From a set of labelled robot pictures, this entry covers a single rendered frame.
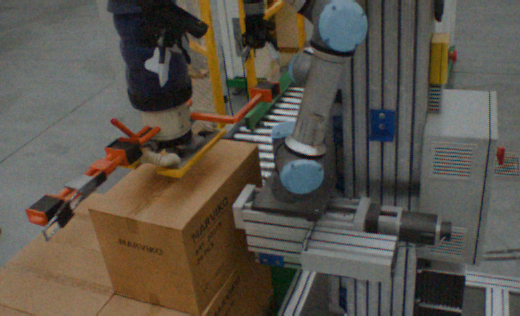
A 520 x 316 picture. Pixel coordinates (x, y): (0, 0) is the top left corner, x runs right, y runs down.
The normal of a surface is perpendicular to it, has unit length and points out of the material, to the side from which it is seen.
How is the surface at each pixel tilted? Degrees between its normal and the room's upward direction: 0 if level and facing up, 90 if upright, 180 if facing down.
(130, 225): 90
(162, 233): 90
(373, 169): 90
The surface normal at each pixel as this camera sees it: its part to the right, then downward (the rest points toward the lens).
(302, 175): 0.07, 0.59
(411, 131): -0.35, 0.49
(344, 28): 0.12, 0.37
